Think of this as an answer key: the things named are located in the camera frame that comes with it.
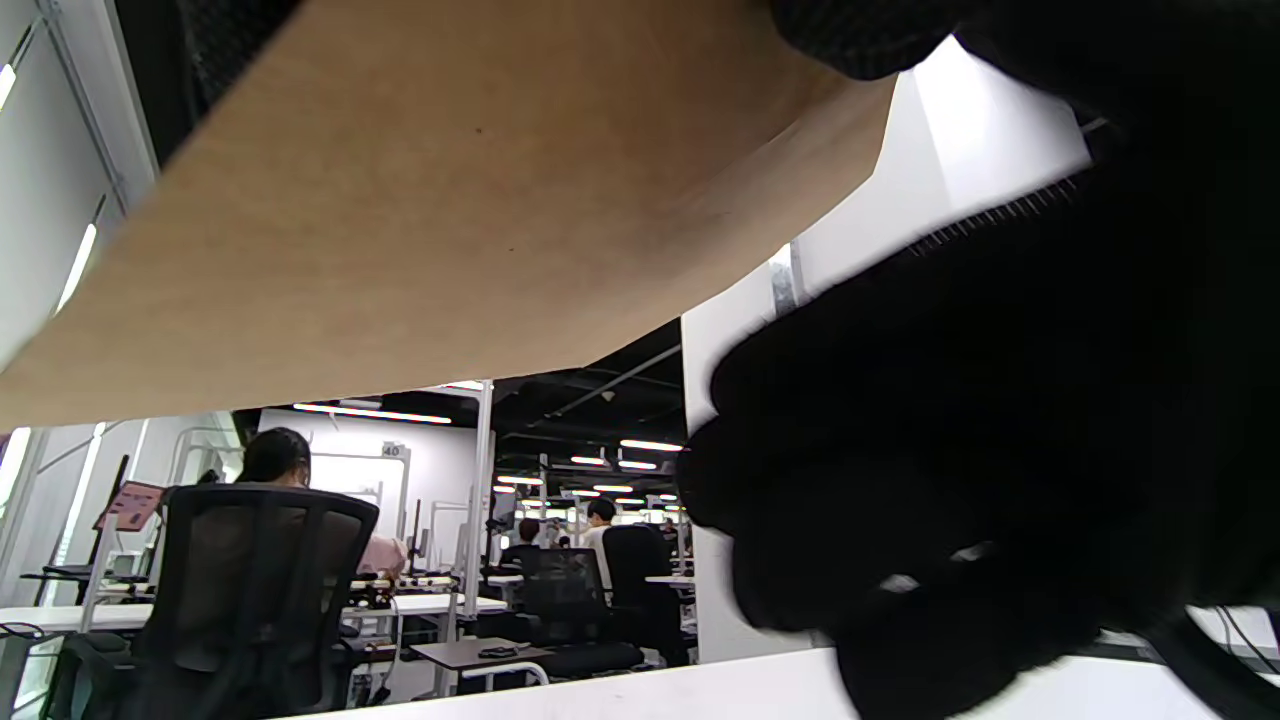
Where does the white metal frame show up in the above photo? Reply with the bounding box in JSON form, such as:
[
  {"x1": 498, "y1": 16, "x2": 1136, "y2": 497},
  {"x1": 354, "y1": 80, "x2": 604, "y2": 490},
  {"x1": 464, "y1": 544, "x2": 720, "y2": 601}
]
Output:
[{"x1": 165, "y1": 380, "x2": 498, "y2": 623}]

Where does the pink sign on stand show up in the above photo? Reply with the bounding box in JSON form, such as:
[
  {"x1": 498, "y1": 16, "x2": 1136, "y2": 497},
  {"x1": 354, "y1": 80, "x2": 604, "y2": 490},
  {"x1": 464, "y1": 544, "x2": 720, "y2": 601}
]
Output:
[{"x1": 80, "y1": 455, "x2": 167, "y2": 601}]

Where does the brown paper envelope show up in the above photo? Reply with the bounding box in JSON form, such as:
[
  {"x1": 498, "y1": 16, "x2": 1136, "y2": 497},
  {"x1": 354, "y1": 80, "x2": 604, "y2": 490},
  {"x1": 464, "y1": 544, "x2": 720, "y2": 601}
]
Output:
[{"x1": 0, "y1": 0, "x2": 898, "y2": 433}]

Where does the black mesh office chair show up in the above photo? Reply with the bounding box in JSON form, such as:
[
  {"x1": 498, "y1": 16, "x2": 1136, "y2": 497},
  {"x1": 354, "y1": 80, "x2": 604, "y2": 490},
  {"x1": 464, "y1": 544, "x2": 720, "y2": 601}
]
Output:
[{"x1": 45, "y1": 485, "x2": 381, "y2": 720}]

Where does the person's left hand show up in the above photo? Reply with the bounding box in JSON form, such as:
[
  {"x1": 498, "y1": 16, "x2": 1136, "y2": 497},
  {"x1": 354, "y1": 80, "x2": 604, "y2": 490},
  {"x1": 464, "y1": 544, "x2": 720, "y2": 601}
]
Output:
[{"x1": 115, "y1": 0, "x2": 1111, "y2": 166}]

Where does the ceiling strip light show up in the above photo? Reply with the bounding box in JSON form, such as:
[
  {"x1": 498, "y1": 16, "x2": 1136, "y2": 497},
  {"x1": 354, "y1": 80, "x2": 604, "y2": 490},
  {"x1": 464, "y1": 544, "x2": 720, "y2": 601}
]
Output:
[{"x1": 293, "y1": 402, "x2": 454, "y2": 426}]

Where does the person's right hand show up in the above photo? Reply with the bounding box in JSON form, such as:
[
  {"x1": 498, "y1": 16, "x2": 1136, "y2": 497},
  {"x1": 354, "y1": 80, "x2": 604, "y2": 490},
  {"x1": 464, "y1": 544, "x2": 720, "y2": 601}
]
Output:
[{"x1": 678, "y1": 0, "x2": 1280, "y2": 720}]

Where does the dark brown side table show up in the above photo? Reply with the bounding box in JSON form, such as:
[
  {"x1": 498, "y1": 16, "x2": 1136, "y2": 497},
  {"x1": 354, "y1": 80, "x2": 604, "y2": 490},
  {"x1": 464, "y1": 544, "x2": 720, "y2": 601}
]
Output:
[{"x1": 410, "y1": 638, "x2": 553, "y2": 675}]

